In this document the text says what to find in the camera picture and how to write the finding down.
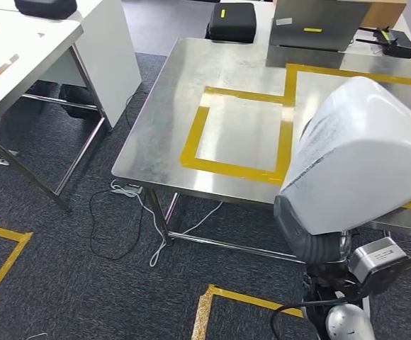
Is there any white desk with panel side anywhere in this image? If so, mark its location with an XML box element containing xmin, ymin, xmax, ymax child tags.
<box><xmin>39</xmin><ymin>0</ymin><xmax>142</xmax><ymax>132</ymax></box>

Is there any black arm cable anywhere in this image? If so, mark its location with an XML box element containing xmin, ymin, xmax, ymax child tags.
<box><xmin>270</xmin><ymin>251</ymin><xmax>411</xmax><ymax>340</ymax></box>

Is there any yellow tape small square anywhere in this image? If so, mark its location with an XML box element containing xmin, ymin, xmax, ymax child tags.
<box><xmin>179</xmin><ymin>86</ymin><xmax>295</xmax><ymax>186</ymax></box>

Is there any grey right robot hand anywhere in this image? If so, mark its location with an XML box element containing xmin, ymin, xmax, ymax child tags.
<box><xmin>273</xmin><ymin>194</ymin><xmax>351</xmax><ymax>265</ymax></box>

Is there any yellow tape large square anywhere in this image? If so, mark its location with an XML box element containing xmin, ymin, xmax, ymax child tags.
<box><xmin>283</xmin><ymin>63</ymin><xmax>411</xmax><ymax>213</ymax></box>

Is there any black floor cable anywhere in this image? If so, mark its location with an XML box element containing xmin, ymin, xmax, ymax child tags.
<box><xmin>89</xmin><ymin>90</ymin><xmax>150</xmax><ymax>262</ymax></box>

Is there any grey laptop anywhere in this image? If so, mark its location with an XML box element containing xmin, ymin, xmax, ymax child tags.
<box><xmin>268</xmin><ymin>0</ymin><xmax>373</xmax><ymax>52</ymax></box>

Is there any steel workbench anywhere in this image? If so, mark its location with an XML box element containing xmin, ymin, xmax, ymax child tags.
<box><xmin>111</xmin><ymin>37</ymin><xmax>411</xmax><ymax>264</ymax></box>

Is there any white floor cable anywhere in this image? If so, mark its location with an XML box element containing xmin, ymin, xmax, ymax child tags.
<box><xmin>135</xmin><ymin>190</ymin><xmax>224</xmax><ymax>268</ymax></box>

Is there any black zip case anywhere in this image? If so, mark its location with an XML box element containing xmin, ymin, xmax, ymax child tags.
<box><xmin>14</xmin><ymin>0</ymin><xmax>78</xmax><ymax>21</ymax></box>

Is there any cardboard box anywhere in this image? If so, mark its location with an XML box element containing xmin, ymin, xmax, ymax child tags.
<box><xmin>344</xmin><ymin>0</ymin><xmax>408</xmax><ymax>29</ymax></box>

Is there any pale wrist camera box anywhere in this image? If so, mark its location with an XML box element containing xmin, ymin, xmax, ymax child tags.
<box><xmin>347</xmin><ymin>237</ymin><xmax>410</xmax><ymax>297</ymax></box>

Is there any white desk with steel legs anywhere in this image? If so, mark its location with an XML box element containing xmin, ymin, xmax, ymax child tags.
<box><xmin>0</xmin><ymin>9</ymin><xmax>84</xmax><ymax>212</ymax></box>

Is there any white curved plastic part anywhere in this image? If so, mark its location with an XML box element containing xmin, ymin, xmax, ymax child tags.
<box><xmin>279</xmin><ymin>76</ymin><xmax>411</xmax><ymax>237</ymax></box>

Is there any floor socket plate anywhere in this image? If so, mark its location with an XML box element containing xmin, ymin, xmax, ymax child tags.
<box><xmin>0</xmin><ymin>149</ymin><xmax>19</xmax><ymax>166</ymax></box>

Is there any black case with yellow tag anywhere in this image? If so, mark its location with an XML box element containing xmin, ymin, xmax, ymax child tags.
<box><xmin>205</xmin><ymin>2</ymin><xmax>258</xmax><ymax>44</ymax></box>

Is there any yellow floor tape square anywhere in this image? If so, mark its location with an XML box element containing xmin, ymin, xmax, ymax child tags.
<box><xmin>0</xmin><ymin>222</ymin><xmax>33</xmax><ymax>315</ymax></box>

